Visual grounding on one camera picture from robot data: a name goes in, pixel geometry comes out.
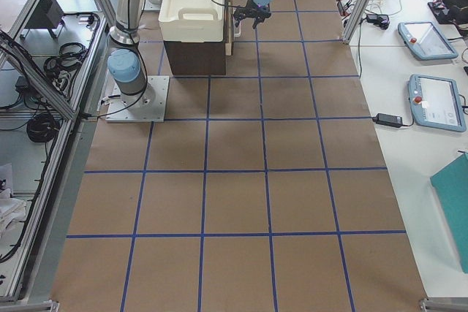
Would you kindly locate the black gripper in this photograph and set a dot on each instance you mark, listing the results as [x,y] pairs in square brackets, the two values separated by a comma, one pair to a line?
[251,12]

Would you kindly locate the white drawer handle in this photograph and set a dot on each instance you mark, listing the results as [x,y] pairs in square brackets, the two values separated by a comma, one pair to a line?
[237,30]

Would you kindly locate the dark wooden drawer cabinet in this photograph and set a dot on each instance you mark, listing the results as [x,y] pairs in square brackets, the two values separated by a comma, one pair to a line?
[198,58]

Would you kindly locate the cream plastic tray box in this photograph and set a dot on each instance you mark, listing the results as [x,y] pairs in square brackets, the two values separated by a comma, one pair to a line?
[192,20]

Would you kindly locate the black power adapter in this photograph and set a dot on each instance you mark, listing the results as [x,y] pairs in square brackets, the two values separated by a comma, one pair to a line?
[388,120]

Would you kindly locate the upper teach pendant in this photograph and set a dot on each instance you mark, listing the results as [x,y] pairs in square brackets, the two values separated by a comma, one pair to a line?
[425,41]

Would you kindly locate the teach pendant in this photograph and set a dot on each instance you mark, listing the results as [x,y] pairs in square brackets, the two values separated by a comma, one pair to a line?
[435,103]
[425,41]

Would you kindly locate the brown paper table mat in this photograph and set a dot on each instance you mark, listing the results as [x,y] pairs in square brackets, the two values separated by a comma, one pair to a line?
[263,190]

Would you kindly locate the lower teach pendant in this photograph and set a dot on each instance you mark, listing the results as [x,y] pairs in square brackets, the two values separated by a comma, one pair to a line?
[435,103]

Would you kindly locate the teal box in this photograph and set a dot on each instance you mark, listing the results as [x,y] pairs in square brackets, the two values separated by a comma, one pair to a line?
[450,184]

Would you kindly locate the aluminium frame post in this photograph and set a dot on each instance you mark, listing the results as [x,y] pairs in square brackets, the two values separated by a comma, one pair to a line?
[360,1]

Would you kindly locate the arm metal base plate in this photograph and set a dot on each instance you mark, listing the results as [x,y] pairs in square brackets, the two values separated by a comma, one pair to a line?
[133,109]

